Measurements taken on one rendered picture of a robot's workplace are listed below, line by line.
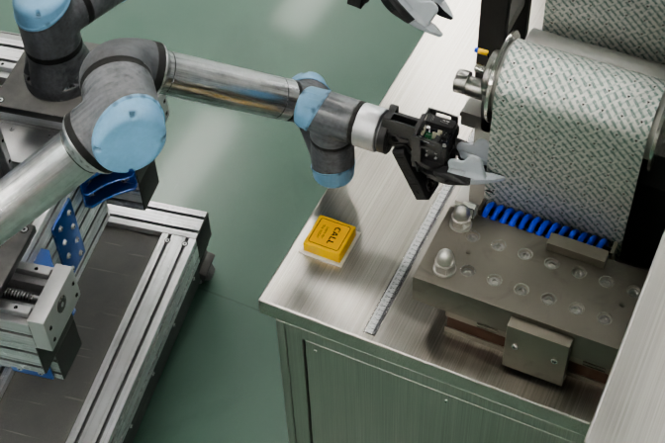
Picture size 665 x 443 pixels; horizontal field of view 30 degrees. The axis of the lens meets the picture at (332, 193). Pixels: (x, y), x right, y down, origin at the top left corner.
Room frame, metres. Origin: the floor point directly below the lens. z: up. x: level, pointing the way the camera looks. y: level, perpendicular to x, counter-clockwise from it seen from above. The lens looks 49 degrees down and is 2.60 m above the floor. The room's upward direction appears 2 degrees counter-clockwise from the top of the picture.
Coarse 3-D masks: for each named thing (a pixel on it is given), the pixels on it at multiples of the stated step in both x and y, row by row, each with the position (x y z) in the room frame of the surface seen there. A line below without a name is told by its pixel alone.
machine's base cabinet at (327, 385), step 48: (288, 336) 1.21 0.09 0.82; (288, 384) 1.21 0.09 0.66; (336, 384) 1.17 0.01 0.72; (384, 384) 1.13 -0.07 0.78; (432, 384) 1.09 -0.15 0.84; (288, 432) 1.22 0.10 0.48; (336, 432) 1.17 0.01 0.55; (384, 432) 1.13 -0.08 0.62; (432, 432) 1.09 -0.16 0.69; (480, 432) 1.05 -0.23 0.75; (528, 432) 1.01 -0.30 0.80; (576, 432) 0.98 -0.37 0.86
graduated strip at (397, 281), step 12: (444, 192) 1.45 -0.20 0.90; (432, 204) 1.43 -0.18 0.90; (444, 204) 1.42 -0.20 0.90; (432, 216) 1.40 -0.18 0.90; (420, 228) 1.37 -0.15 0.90; (420, 240) 1.34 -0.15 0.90; (408, 252) 1.32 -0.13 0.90; (408, 264) 1.29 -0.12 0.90; (396, 276) 1.27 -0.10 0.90; (396, 288) 1.24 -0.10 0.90; (384, 300) 1.22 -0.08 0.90; (384, 312) 1.19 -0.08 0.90; (372, 324) 1.17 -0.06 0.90
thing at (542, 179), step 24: (504, 144) 1.31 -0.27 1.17; (528, 144) 1.30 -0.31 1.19; (504, 168) 1.31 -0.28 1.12; (528, 168) 1.29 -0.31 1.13; (552, 168) 1.28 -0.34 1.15; (576, 168) 1.26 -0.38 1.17; (600, 168) 1.24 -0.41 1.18; (624, 168) 1.23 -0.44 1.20; (504, 192) 1.31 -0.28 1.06; (528, 192) 1.29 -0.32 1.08; (552, 192) 1.27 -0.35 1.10; (576, 192) 1.26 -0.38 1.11; (600, 192) 1.24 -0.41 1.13; (624, 192) 1.22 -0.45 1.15; (552, 216) 1.27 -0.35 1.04; (576, 216) 1.25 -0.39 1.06; (600, 216) 1.24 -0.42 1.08; (624, 216) 1.22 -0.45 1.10
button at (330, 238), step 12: (324, 216) 1.39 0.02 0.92; (312, 228) 1.36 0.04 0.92; (324, 228) 1.36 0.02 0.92; (336, 228) 1.36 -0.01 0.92; (348, 228) 1.36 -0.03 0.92; (312, 240) 1.33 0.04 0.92; (324, 240) 1.33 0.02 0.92; (336, 240) 1.33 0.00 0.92; (348, 240) 1.33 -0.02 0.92; (312, 252) 1.32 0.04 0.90; (324, 252) 1.31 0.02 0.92; (336, 252) 1.31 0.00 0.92
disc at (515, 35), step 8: (512, 32) 1.41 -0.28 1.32; (512, 40) 1.40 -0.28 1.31; (504, 48) 1.37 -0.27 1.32; (496, 64) 1.35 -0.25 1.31; (496, 72) 1.34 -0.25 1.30; (488, 88) 1.33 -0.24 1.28; (488, 96) 1.32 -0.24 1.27; (488, 104) 1.32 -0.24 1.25; (488, 112) 1.33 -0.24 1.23; (488, 120) 1.33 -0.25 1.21
